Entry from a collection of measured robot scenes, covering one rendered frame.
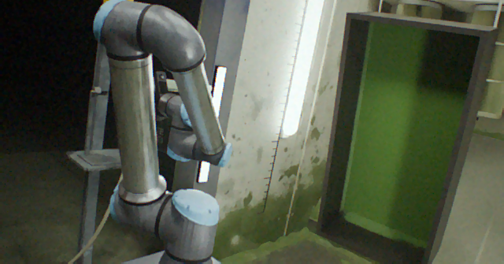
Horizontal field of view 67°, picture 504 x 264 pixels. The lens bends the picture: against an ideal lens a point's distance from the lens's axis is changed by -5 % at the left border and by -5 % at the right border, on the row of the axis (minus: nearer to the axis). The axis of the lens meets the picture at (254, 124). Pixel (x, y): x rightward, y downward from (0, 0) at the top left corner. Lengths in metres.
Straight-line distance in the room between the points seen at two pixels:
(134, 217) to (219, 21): 1.12
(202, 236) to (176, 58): 0.55
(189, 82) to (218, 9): 1.06
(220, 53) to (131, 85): 1.06
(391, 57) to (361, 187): 0.80
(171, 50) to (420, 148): 1.61
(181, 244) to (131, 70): 0.54
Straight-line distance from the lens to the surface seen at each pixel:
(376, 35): 2.22
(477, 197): 3.10
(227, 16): 2.05
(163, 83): 1.56
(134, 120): 1.09
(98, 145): 2.00
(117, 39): 1.00
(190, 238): 1.22
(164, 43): 0.94
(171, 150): 1.43
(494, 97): 2.94
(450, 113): 2.16
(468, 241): 3.00
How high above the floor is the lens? 1.39
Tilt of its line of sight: 11 degrees down
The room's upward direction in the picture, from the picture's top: 11 degrees clockwise
